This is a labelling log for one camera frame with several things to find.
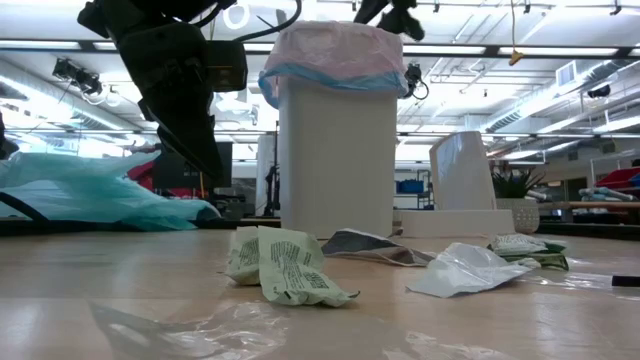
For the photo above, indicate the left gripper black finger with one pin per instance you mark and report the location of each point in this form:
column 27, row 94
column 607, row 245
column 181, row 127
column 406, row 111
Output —
column 185, row 140

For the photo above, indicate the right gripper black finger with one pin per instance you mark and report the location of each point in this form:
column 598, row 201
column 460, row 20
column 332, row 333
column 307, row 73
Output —
column 402, row 22
column 372, row 10

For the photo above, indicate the blue plastic bag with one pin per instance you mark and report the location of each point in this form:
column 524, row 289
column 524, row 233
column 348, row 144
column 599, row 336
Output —
column 100, row 195

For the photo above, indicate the white swing bin lid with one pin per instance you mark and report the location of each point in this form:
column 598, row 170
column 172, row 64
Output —
column 460, row 175

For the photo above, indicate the clear plastic sheet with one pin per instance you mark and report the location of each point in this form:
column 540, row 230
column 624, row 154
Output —
column 200, row 330

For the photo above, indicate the grey foil wrapper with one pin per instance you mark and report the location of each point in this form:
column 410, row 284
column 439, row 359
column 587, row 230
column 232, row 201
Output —
column 375, row 247

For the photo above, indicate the white wrapper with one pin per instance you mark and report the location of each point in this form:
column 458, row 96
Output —
column 465, row 270

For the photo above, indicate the pink trash bag blue rim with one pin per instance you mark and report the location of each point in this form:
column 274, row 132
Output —
column 335, row 50

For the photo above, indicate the white plastic trash bin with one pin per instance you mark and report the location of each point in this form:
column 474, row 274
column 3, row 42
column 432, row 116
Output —
column 337, row 160

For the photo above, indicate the black monitor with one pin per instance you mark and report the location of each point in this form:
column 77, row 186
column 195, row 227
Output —
column 160, row 170

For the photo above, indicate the black tripod stand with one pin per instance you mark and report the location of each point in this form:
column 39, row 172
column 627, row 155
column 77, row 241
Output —
column 272, row 185

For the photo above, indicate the yellow hanging tag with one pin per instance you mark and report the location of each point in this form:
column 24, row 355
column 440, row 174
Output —
column 515, row 56

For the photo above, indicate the blue crate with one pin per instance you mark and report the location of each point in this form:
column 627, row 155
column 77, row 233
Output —
column 410, row 187

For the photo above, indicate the black ceiling speaker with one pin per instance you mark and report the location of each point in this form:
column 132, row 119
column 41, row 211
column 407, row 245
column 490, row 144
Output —
column 599, row 91

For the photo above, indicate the potted succulent plant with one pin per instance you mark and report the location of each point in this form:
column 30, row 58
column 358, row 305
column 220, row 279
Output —
column 517, row 210

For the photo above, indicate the red storage bin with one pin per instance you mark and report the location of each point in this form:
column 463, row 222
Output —
column 620, row 177

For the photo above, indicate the grey rolled mats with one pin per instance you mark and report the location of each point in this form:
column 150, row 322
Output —
column 607, row 194

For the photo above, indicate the black ceiling camera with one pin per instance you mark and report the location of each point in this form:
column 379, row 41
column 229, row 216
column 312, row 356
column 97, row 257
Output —
column 77, row 77
column 415, row 82

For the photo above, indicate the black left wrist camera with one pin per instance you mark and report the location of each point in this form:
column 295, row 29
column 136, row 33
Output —
column 227, row 65

